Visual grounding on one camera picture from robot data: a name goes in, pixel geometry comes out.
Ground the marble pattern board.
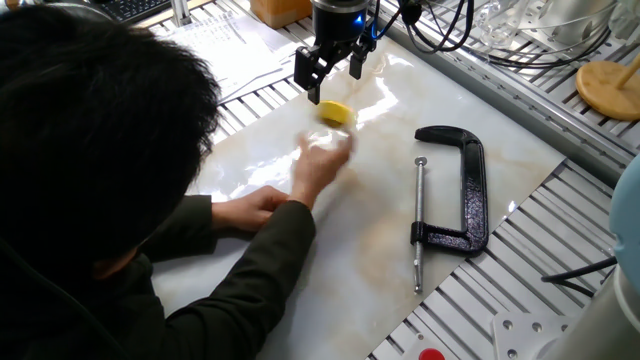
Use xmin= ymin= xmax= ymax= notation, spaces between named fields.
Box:
xmin=149 ymin=35 xmax=567 ymax=360

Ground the gold metal jar lid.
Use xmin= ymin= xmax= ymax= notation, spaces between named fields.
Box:
xmin=317 ymin=99 xmax=357 ymax=129

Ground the black cable bundle on table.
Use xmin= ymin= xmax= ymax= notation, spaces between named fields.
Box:
xmin=474 ymin=24 xmax=614 ymax=70

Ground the wooden block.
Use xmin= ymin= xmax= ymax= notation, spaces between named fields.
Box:
xmin=249 ymin=0 xmax=314 ymax=30

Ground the white perforated mounting plate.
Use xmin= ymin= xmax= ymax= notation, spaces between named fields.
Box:
xmin=492 ymin=312 xmax=581 ymax=360

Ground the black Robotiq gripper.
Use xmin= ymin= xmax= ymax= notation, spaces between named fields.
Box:
xmin=293 ymin=0 xmax=378 ymax=106

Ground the person's head black hair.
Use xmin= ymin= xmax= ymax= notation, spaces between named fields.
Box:
xmin=0 ymin=4 xmax=224 ymax=274

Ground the wooden round stand with dowel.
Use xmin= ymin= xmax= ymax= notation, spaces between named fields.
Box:
xmin=574 ymin=52 xmax=640 ymax=122

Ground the person's left hand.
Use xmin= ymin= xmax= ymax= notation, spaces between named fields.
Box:
xmin=211 ymin=184 xmax=292 ymax=234

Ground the person's torso dark jacket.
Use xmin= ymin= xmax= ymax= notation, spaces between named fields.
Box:
xmin=0 ymin=234 xmax=169 ymax=360

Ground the grey aluminium rail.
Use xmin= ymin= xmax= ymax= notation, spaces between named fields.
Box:
xmin=377 ymin=2 xmax=640 ymax=189

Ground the black keyboard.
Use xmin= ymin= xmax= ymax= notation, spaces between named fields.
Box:
xmin=97 ymin=0 xmax=174 ymax=24

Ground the black cable by robot base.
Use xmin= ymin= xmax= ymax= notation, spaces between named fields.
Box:
xmin=540 ymin=255 xmax=619 ymax=299

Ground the white button box red button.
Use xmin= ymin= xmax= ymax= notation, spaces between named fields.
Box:
xmin=399 ymin=332 xmax=451 ymax=360

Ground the black gripper cable bundle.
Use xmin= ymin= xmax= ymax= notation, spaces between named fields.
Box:
xmin=369 ymin=0 xmax=476 ymax=56

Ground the left forearm dark sleeve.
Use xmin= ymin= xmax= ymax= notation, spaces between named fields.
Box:
xmin=142 ymin=193 xmax=219 ymax=261

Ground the right forearm dark sleeve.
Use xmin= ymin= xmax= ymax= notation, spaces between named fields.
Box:
xmin=149 ymin=197 xmax=317 ymax=360

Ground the black C-clamp steel screw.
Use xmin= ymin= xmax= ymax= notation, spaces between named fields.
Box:
xmin=409 ymin=124 xmax=490 ymax=295

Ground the clear glass vessel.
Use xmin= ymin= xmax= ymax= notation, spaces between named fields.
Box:
xmin=472 ymin=0 xmax=519 ymax=50

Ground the silver metal post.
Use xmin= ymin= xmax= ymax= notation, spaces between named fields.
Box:
xmin=169 ymin=0 xmax=194 ymax=28

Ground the white printed paper stack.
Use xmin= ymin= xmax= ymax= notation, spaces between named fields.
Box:
xmin=149 ymin=9 xmax=301 ymax=101

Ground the person's right hand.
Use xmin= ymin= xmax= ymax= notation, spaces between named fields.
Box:
xmin=288 ymin=133 xmax=355 ymax=211

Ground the clear glass jar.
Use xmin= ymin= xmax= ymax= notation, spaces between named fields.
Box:
xmin=298 ymin=125 xmax=354 ymax=154

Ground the clear plastic container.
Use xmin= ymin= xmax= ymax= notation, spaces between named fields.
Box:
xmin=519 ymin=0 xmax=619 ymax=49

